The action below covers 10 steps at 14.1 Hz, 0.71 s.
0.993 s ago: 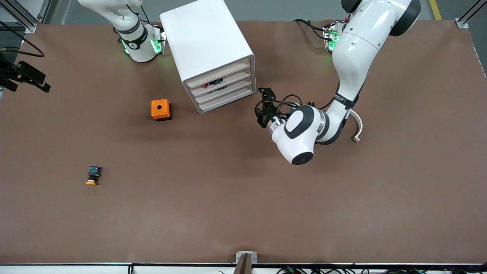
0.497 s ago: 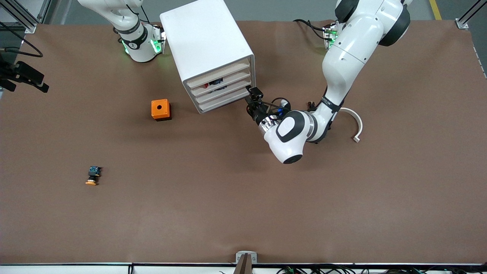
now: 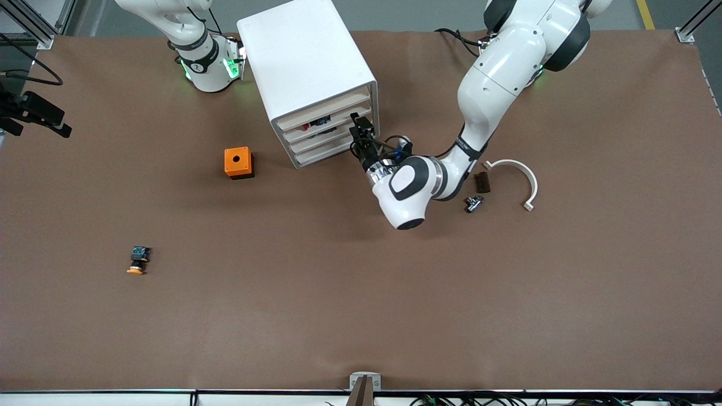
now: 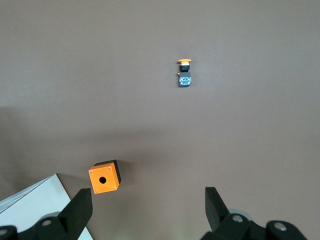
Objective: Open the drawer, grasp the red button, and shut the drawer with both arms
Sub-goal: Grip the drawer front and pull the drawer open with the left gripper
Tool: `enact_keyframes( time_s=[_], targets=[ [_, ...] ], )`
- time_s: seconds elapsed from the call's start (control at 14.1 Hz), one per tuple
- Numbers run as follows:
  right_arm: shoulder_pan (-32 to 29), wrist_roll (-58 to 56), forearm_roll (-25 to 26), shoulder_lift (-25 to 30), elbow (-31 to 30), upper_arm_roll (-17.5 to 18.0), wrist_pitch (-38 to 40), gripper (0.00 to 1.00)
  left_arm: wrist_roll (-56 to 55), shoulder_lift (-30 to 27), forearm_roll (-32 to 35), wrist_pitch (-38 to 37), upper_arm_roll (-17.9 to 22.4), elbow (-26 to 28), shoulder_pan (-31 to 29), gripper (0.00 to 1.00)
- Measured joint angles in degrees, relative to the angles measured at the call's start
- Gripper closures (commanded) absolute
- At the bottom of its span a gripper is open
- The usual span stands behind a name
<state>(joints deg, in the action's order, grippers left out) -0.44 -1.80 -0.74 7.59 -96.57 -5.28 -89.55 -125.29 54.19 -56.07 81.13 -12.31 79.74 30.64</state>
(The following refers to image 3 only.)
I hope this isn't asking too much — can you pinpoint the orange cap push button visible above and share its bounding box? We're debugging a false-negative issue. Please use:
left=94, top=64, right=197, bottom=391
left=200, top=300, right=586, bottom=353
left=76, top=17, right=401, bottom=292
left=126, top=246, right=152, bottom=276

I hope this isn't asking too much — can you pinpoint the brown table cover sheet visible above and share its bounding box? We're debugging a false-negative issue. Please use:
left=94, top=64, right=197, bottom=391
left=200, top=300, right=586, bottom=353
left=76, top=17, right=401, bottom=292
left=0, top=28, right=722, bottom=392

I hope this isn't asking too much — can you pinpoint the yellow floor tape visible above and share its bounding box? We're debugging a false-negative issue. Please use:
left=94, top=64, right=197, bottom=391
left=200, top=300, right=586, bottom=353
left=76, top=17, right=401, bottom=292
left=636, top=0, right=658, bottom=30

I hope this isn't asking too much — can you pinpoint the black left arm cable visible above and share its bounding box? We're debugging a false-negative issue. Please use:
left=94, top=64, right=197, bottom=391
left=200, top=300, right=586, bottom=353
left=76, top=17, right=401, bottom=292
left=369, top=134, right=469, bottom=165

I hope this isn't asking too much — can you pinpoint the aluminium frame profile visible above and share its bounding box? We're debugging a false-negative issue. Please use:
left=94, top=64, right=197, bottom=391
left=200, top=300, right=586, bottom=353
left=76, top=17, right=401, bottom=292
left=676, top=0, right=722, bottom=44
left=0, top=0, right=77, bottom=50

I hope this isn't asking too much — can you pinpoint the orange button enclosure box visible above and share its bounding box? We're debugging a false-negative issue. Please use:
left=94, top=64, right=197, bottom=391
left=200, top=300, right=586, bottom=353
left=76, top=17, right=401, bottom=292
left=224, top=147, right=255, bottom=180

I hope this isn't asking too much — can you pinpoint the black base cable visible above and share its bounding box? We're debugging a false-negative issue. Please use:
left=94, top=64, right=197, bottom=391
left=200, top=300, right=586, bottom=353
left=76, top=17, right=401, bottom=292
left=434, top=27, right=485, bottom=57

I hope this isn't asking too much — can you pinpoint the white curved bracket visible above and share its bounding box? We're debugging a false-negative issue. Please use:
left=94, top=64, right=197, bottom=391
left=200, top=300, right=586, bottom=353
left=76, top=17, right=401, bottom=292
left=483, top=159, right=539, bottom=213

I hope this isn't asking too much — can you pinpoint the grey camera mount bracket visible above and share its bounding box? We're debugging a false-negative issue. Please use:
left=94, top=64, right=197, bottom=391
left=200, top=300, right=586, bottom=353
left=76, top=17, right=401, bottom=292
left=349, top=371, right=382, bottom=406

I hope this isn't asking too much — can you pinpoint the tangled cable bundle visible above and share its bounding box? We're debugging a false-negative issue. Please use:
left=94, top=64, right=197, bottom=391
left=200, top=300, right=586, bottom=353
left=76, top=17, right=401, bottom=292
left=324, top=395, right=722, bottom=406

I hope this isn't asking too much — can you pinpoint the white table edge rail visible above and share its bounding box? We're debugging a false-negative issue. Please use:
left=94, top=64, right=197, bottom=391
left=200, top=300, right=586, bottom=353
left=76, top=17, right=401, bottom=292
left=0, top=391, right=722, bottom=406

